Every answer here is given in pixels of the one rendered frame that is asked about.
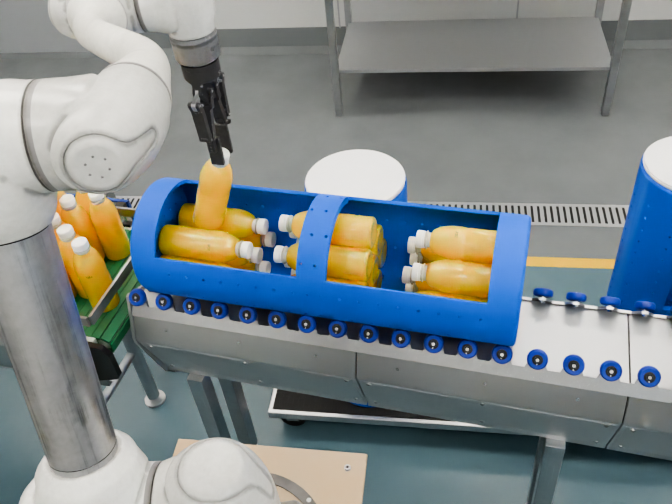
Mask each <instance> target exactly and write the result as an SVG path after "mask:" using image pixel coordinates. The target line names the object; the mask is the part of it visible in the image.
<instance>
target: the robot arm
mask: <svg viewBox="0 0 672 504"><path fill-rule="evenodd" d="M48 13H49V17H50V20H51V22H52V24H53V25H54V26H55V27H56V29H57V30H58V31H59V32H60V33H62V34H64V35H65V36H68V37H70V38H73V39H77V41H78V42H79V43H80V44H81V45H82V46H83V47H84V48H85V49H87V50H88V51H90V52H92V53H93V54H95V55H97V56H98V57H100V58H102V59H104V60H105V61H107V62H109V63H111V65H109V66H107V67H106V68H105V69H104V70H102V72H101V73H99V74H98V75H96V74H85V75H78V76H70V77H57V78H44V79H28V80H24V79H0V336H1V339H2V341H3V342H4V345H5V348H6V351H7V353H8V356H9V359H10V361H11V364H12V367H13V370H14V372H15V375H16V378H17V380H18V383H19V386H20V388H21V391H22V394H23V397H24V399H25V402H26V405H27V407H28V410H29V413H30V416H31V418H32V421H33V424H34V426H35V429H36V432H37V435H38V437H39V440H40V443H41V445H42V448H43V451H44V454H45V455H44V457H43V458H42V460H41V462H40V463H39V465H38V468H37V470H36V473H35V478H34V479H33V480H32V481H31V482H30V483H29V484H28V486H27V487H26V489H25V490H24V492H23V493H22V496H21V498H20V501H19V504H301V503H300V502H299V501H296V500H290V501H285V502H280V498H279V495H278V492H277V489H276V486H275V483H274V481H273V478H272V476H271V474H270V472H269V470H268V469H267V467H266V466H265V464H264V463H263V461H262V460H261V459H260V458H259V457H258V456H257V455H256V454H255V453H254V452H253V451H252V450H251V449H250V448H249V447H247V446H245V445H244V444H242V443H240V442H238V441H236V440H233V439H229V438H221V437H216V438H208V439H204V440H201V441H198V442H196V443H194V444H192V445H190V446H188V447H186V448H185V449H184V450H182V451H181V452H180V453H179V454H178V455H177V456H174V457H172V458H169V459H166V460H164V461H148V458H147V456H146V455H145V454H144V453H143V452H142V451H141V450H140V448H139V447H138V446H137V445H136V443H135V442H134V440H133V439H132V438H131V437H130V436H129V435H127V434H126V433H124V432H122V431H119V430H117V429H114V428H113V424H112V421H111V418H110V414H109V411H108V408H107V405H106V401H105V398H104V395H103V391H102V388H101V385H100V381H99V378H98V375H97V371H96V368H95V365H94V361H93V358H92V355H91V351H90V348H89V345H88V342H87V338H86V335H85V332H84V328H83V325H82V322H81V318H80V315H79V312H78V308H77V305H76V302H75V298H74V295H73V292H72V289H71V285H70V282H69V279H68V275H67V272H66V269H65V265H64V262H63V259H62V255H61V252H60V249H59V245H58V242H57V239H56V236H55V232H54V229H53V226H52V221H53V219H54V216H55V213H56V209H57V194H58V191H70V190H79V191H83V192H86V193H92V194H107V193H112V192H115V191H118V190H120V189H122V188H125V187H126V186H128V185H130V184H131V183H133V182H134V181H135V180H137V179H138V178H139V177H140V176H141V175H142V174H143V173H144V172H145V171H146V170H147V169H148V168H149V166H150V165H151V164H152V162H153V161H154V159H155V158H156V156H157V154H158V153H159V151H160V149H161V147H162V145H163V142H164V140H165V138H166V135H167V133H168V130H169V126H170V114H171V108H172V96H171V69H170V64H169V61H168V58H167V56H166V54H165V53H164V51H163V50H162V49H161V48H160V47H159V46H158V45H157V44H156V43H155V42H153V41H152V40H150V39H148V38H147V37H145V36H142V35H140V34H139V33H144V32H161V33H168V34H169V40H170V42H171V45H172V49H173V53H174V57H175V60H176V61H177V63H179V64H180V65H181V69H182V73H183V76H184V79H185V80H186V81H187V82H188V83H189V84H191V86H192V94H193V97H194V99H193V101H192V102H188V105H187V106H188V108H189V110H190V112H191V114H192V117H193V120H194V124H195V127H196V130H197V134H198V137H199V140H200V142H206V143H207V147H208V151H209V155H210V159H211V163H212V164H215V165H225V159H224V154H223V150H222V147H223V148H226V149H227V150H228V151H229V153H232V152H233V147H232V142H231V138H230V134H229V129H228V125H227V124H230V123H231V119H227V117H229V116H230V109H229V104H228V99H227V93H226V88H225V82H224V73H223V72H221V67H220V62H219V57H218V56H219V55H220V53H221V50H220V45H219V40H218V36H217V29H216V27H215V2H214V0H49V1H48ZM224 109H225V110H224ZM214 119H215V122H216V123H214ZM217 123H218V124H217Z"/></svg>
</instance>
